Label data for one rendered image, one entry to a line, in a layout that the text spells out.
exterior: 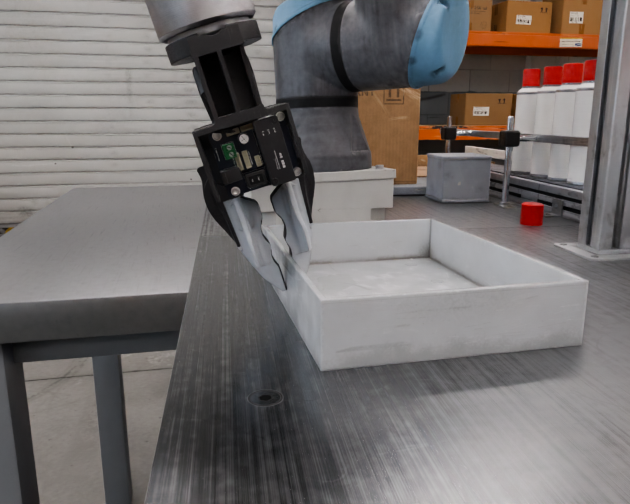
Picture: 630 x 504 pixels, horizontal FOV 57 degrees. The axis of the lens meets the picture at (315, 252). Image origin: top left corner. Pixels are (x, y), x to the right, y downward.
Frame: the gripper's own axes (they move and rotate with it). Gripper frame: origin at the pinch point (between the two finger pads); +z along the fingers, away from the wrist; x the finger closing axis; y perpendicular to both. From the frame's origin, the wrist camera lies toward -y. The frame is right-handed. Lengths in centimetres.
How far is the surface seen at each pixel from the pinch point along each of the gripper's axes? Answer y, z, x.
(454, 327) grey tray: 12.8, 3.9, 9.5
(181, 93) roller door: -450, -34, -22
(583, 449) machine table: 24.8, 6.6, 10.9
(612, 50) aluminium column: -14.8, -8.1, 43.6
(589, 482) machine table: 27.4, 6.2, 9.5
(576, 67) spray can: -48, -4, 60
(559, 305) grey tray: 12.3, 5.3, 17.6
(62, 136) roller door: -445, -29, -121
